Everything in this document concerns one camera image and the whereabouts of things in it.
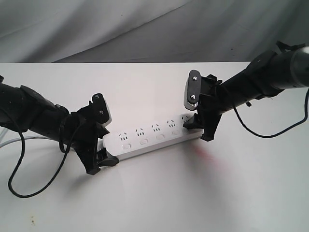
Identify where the black right camera cable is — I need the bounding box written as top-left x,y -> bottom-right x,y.
233,88 -> 309,138

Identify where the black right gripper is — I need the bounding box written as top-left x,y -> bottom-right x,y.
183,74 -> 222,141

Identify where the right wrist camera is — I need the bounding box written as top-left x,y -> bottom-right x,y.
184,70 -> 201,111

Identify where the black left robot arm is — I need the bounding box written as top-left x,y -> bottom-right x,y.
0,83 -> 119,175

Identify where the black left camera cable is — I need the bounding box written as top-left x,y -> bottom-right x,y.
7,118 -> 85,199

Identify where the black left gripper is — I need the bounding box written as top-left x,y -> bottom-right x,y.
59,103 -> 119,175

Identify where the grey backdrop cloth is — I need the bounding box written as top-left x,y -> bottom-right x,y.
0,0 -> 309,63

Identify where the grey power cord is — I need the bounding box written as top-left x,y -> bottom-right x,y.
0,128 -> 49,148

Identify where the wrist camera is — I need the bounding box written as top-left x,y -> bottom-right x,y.
92,93 -> 112,127
184,70 -> 201,111

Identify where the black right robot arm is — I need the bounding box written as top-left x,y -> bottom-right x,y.
183,41 -> 309,142

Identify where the black camera cable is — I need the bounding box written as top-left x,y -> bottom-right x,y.
7,118 -> 85,199
233,88 -> 309,138

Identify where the white power strip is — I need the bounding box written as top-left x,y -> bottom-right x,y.
98,114 -> 203,161

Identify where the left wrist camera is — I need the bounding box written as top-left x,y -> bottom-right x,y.
92,93 -> 112,127

